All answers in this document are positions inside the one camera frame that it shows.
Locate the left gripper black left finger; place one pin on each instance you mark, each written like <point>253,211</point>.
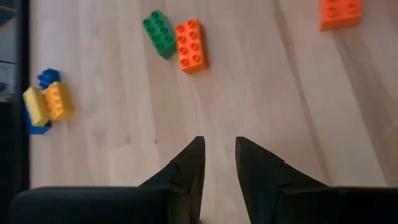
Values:
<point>109,207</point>

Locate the yellow long block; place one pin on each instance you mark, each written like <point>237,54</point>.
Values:
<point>35,107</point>

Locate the blue rectangular block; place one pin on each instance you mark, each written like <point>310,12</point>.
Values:
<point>38,130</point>

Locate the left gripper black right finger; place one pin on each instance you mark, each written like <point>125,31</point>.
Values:
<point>311,205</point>

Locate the yellow rectangular block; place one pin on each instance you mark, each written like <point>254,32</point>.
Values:
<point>59,101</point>

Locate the blue square block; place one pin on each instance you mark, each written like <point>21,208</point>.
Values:
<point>49,77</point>

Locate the green rectangular block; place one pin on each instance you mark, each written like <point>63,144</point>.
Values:
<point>160,34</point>

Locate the orange rectangular block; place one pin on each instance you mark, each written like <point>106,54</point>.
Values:
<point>340,15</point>
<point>191,46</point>

